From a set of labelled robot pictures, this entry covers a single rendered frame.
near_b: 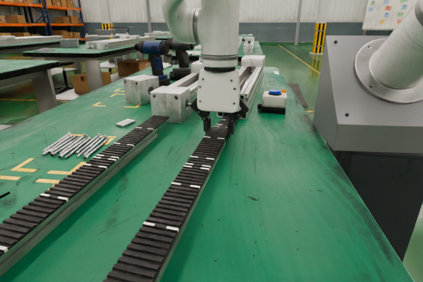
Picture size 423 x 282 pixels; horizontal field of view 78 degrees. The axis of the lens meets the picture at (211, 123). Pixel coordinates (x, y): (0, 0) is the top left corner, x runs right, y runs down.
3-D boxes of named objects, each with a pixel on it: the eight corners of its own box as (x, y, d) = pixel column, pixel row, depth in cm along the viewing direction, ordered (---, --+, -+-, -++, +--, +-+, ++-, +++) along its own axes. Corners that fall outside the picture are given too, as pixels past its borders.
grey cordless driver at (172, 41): (192, 81, 141) (191, 38, 134) (157, 80, 144) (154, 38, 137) (196, 78, 149) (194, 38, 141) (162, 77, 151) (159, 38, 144)
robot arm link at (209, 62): (194, 55, 58) (195, 69, 59) (234, 56, 56) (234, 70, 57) (205, 51, 66) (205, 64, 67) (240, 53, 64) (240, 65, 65)
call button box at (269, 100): (284, 114, 90) (286, 96, 87) (256, 112, 92) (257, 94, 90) (284, 107, 97) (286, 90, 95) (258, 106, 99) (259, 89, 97)
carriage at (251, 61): (262, 72, 135) (263, 58, 132) (240, 71, 137) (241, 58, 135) (264, 67, 149) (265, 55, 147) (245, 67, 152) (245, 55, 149)
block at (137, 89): (145, 107, 98) (142, 81, 95) (125, 102, 104) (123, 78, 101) (164, 101, 106) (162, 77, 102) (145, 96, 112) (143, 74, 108)
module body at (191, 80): (191, 114, 90) (190, 90, 87) (163, 112, 92) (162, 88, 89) (231, 73, 162) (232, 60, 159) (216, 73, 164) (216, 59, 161)
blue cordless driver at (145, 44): (163, 92, 119) (160, 41, 112) (129, 87, 127) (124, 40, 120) (173, 88, 126) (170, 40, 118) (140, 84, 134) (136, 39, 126)
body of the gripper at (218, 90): (194, 65, 59) (194, 112, 63) (238, 66, 57) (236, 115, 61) (203, 60, 66) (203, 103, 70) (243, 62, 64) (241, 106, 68)
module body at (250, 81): (247, 119, 85) (248, 94, 82) (216, 116, 88) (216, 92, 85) (263, 75, 158) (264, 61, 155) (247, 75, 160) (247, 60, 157)
